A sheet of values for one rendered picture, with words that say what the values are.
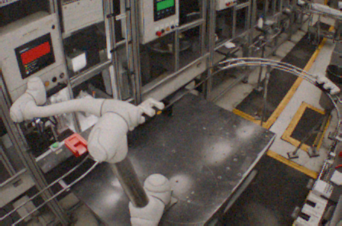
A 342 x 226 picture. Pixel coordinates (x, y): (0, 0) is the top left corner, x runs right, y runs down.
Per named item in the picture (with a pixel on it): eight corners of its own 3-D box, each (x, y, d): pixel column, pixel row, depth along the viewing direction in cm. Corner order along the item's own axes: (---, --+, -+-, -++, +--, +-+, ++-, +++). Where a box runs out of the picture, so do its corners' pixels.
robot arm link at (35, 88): (38, 95, 150) (26, 107, 139) (32, 72, 141) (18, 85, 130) (50, 97, 147) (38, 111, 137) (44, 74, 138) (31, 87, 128)
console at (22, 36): (16, 111, 140) (-7, 41, 113) (4, 94, 155) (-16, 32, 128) (69, 81, 165) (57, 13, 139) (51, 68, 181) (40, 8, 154)
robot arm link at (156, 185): (174, 191, 173) (174, 171, 161) (166, 212, 159) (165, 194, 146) (150, 185, 177) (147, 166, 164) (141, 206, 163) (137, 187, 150)
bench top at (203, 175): (159, 269, 134) (159, 266, 131) (59, 176, 191) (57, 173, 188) (275, 137, 225) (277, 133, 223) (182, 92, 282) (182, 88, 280)
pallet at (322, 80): (310, 81, 272) (312, 73, 267) (317, 79, 276) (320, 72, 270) (330, 99, 244) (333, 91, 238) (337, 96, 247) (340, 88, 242)
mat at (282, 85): (268, 130, 325) (269, 130, 325) (230, 112, 357) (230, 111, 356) (334, 26, 683) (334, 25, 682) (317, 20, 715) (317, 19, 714)
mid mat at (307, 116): (315, 156, 283) (315, 155, 282) (279, 138, 313) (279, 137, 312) (332, 114, 344) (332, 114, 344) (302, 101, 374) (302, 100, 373)
